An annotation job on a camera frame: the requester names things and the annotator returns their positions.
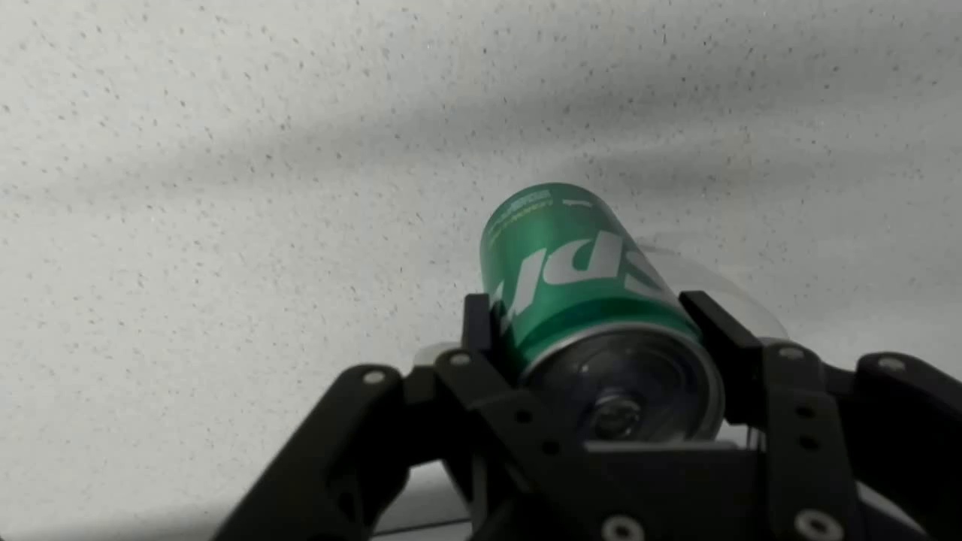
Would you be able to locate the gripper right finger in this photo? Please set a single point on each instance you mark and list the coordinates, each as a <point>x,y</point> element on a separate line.
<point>804,421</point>

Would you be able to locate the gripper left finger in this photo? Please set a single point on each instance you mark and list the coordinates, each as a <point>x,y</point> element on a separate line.
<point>481,421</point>

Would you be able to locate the green soda can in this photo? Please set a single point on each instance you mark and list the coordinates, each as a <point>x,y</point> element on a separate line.
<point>579,293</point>

